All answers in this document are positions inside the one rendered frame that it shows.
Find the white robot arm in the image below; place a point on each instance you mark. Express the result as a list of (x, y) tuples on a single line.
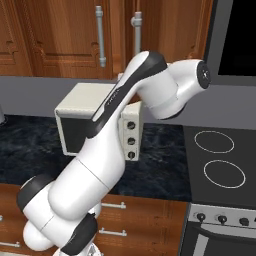
[(96, 160)]

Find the wooden cabinet door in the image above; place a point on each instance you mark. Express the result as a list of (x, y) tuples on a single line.
[(66, 33), (8, 30), (173, 30)]

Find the white toaster oven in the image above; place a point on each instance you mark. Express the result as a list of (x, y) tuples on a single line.
[(81, 98)]

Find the wooden drawer front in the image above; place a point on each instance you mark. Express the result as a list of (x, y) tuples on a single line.
[(10, 235), (153, 210), (8, 200), (150, 240)]

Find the black hob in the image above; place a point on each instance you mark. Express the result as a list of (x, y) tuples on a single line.
[(216, 173)]

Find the black oven knob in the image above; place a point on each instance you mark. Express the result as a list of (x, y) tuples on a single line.
[(244, 221), (222, 219), (200, 217)]

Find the black microwave oven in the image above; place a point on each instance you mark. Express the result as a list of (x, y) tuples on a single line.
[(238, 36)]

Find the grey oven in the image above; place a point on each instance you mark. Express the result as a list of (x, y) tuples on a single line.
[(216, 243)]

